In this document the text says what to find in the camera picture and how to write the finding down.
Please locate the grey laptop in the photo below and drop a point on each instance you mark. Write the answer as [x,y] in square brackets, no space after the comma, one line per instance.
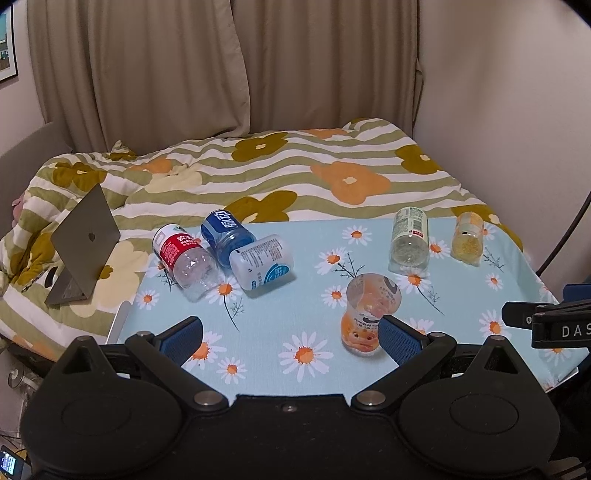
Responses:
[85,240]

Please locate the blue label plastic bottle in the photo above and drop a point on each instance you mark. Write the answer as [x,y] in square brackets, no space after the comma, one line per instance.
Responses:
[222,229]

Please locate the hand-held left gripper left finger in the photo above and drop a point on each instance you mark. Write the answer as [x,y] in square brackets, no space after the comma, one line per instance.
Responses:
[183,340]

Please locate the floral striped blanket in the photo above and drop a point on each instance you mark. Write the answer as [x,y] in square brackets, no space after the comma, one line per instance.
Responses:
[286,180]

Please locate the light blue daisy tablecloth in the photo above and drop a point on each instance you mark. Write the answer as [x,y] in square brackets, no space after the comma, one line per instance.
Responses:
[286,300]

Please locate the framed wall picture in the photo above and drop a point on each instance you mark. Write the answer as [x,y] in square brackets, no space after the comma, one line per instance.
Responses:
[6,41]

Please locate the red label clear plastic cup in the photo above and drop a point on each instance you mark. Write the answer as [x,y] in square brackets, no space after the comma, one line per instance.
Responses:
[178,251]

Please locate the white label plastic bottle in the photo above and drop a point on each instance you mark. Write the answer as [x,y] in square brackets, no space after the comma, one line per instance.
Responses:
[263,263]

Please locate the grey headboard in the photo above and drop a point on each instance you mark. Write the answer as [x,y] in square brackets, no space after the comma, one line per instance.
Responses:
[27,147]

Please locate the beige curtain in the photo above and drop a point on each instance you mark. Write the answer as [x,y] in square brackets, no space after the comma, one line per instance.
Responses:
[138,69]
[332,64]

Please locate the orange cartoon clear plastic cup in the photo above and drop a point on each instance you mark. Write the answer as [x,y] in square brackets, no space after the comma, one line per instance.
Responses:
[365,300]

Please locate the small screen device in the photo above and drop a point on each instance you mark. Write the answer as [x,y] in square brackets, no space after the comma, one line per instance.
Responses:
[10,461]

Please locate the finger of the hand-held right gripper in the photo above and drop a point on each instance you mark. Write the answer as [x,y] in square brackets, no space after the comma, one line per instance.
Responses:
[518,314]

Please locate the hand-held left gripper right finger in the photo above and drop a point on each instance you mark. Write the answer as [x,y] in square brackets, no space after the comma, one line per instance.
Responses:
[396,342]

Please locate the small yellow jar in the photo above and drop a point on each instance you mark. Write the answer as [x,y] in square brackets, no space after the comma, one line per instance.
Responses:
[467,240]

